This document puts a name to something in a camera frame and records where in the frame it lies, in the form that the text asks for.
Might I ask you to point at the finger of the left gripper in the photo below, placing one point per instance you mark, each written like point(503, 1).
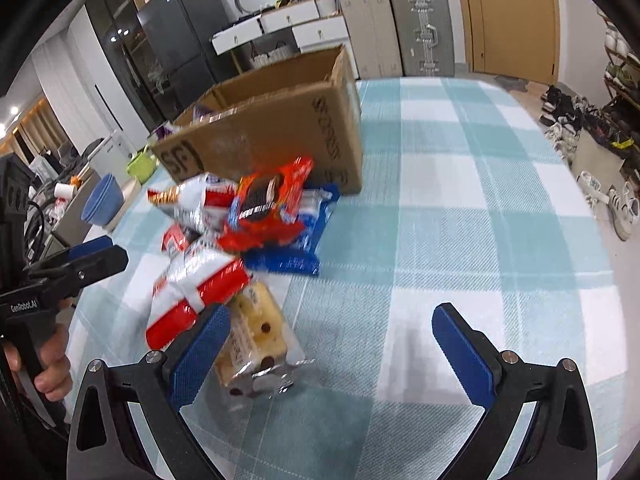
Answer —
point(66, 273)
point(89, 248)

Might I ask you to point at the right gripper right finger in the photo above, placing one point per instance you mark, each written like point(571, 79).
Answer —
point(559, 442)

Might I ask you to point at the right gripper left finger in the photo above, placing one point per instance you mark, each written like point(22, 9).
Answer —
point(104, 441)

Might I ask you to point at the white orange snack bag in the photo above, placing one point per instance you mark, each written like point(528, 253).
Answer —
point(201, 275)

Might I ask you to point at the white red noodle snack bag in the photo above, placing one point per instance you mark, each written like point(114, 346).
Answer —
point(200, 203)

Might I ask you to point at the purple snack bag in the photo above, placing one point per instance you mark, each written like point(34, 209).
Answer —
point(164, 130)

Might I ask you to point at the red black snack pack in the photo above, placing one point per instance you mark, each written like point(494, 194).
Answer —
point(265, 208)

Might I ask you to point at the clear bread package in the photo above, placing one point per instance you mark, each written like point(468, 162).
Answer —
point(262, 355)

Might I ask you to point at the blue cookie packet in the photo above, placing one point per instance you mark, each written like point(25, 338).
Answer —
point(299, 256)

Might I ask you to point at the left hand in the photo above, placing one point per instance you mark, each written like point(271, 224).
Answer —
point(55, 382)

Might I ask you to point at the blue bowl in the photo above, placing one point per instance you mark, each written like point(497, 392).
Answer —
point(104, 202)

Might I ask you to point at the green mug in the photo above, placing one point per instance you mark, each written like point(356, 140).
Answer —
point(142, 166)

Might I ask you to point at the black refrigerator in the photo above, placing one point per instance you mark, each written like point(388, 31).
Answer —
point(180, 34)

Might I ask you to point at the checkered teal tablecloth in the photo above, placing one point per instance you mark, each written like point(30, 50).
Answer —
point(463, 201)

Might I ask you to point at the brown cardboard box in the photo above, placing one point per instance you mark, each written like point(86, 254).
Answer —
point(303, 106)

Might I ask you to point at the white drawer cabinet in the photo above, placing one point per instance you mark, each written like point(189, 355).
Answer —
point(315, 25)

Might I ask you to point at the shoe rack with shoes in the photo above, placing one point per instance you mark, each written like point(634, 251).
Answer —
point(621, 112)

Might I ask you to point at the beige suitcase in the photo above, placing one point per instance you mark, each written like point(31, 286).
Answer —
point(372, 33)

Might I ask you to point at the silver suitcase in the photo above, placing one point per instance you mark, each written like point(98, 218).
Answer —
point(425, 37)

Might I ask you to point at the wooden door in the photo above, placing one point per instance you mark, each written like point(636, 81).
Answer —
point(516, 38)

